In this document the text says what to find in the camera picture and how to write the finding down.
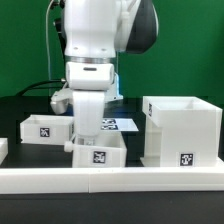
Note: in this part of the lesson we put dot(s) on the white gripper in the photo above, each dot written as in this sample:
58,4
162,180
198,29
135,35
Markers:
88,83

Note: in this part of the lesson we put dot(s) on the white front drawer box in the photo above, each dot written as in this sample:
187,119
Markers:
109,151

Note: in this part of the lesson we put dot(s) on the white drawer box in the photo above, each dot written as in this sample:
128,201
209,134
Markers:
109,151
47,129

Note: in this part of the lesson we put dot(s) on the white drawer cabinet frame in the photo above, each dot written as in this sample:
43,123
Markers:
180,132

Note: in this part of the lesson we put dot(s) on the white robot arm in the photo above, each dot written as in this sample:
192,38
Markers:
95,31

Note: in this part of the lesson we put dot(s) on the fiducial marker sheet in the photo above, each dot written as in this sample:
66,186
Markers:
119,124

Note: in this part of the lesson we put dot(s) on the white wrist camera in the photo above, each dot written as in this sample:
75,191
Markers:
61,100

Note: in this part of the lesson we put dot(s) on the white left fence rail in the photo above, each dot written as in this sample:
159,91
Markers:
3,149

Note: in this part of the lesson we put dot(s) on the white fence rail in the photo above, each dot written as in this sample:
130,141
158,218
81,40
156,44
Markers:
3,149
94,180

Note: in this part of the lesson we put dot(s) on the white front fence rail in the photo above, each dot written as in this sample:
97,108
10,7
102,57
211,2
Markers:
94,180

